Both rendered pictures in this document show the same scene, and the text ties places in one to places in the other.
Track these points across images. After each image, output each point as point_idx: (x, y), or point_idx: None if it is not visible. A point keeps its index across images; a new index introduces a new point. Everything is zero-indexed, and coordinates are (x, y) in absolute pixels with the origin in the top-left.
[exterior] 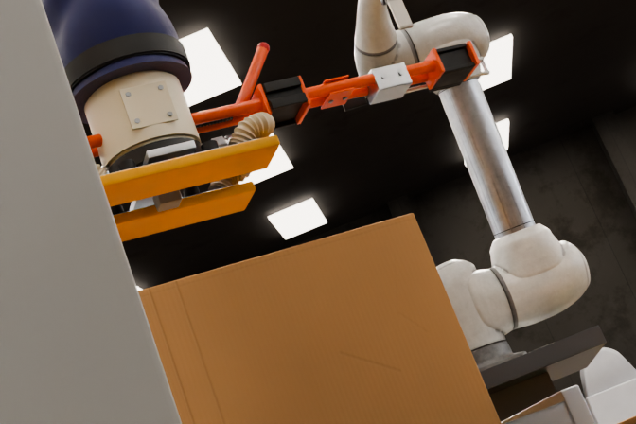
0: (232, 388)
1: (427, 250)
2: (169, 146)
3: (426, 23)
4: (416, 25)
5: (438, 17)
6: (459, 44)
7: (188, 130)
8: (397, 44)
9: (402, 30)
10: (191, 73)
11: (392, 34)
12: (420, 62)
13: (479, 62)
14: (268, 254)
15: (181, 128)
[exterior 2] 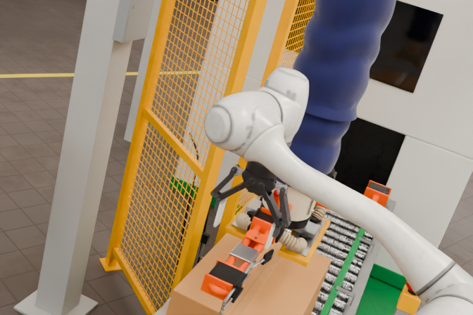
0: None
1: (168, 305)
2: (250, 202)
3: (425, 306)
4: (433, 301)
5: (424, 313)
6: (210, 271)
7: (265, 203)
8: (424, 298)
9: (441, 295)
10: (279, 181)
11: (407, 280)
12: (225, 261)
13: (200, 289)
14: (204, 256)
15: (263, 200)
